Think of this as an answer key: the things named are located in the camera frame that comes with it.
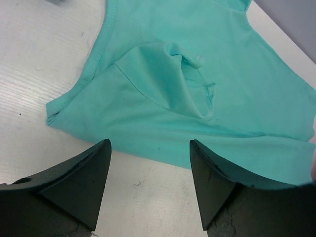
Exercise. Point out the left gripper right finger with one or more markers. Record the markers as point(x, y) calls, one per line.
point(235, 202)

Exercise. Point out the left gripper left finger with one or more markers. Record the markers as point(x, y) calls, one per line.
point(62, 201)

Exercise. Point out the mint green t shirt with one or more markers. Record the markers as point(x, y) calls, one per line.
point(164, 72)

